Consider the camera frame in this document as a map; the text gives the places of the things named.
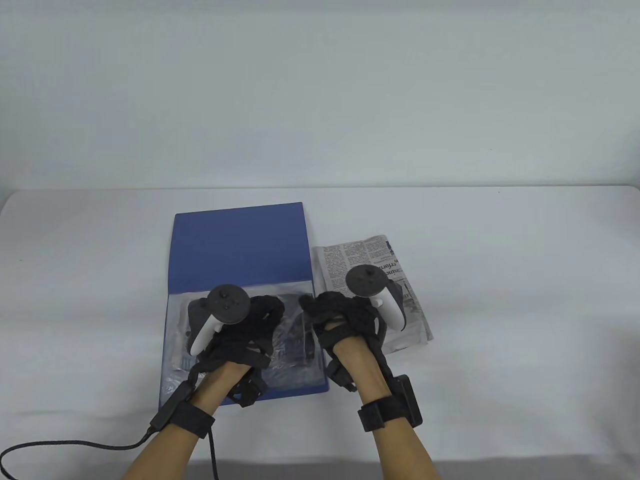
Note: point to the white grey controller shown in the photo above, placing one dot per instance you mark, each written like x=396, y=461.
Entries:
x=227, y=302
x=365, y=280

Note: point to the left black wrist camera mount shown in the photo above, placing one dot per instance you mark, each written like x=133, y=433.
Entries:
x=247, y=390

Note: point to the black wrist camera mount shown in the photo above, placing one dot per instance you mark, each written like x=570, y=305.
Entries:
x=247, y=390
x=340, y=375

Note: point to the person's left forearm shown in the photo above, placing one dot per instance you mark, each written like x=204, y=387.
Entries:
x=170, y=455

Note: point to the right white grey controller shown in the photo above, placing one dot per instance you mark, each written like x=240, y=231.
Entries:
x=365, y=280

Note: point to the left white grey controller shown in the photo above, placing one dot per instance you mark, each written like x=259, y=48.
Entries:
x=227, y=302

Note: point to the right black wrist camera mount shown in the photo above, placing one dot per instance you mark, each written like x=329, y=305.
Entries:
x=340, y=375

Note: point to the person's left hand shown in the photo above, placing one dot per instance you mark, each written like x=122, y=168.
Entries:
x=250, y=340

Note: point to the blue folder with clear sleeves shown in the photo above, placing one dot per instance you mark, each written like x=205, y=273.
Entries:
x=240, y=240

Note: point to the newspaper with grey street photo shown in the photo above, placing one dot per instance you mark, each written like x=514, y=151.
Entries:
x=350, y=255

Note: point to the person's right hand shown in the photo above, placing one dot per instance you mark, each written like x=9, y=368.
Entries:
x=340, y=315

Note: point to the person's right forearm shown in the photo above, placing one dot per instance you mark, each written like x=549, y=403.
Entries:
x=395, y=460

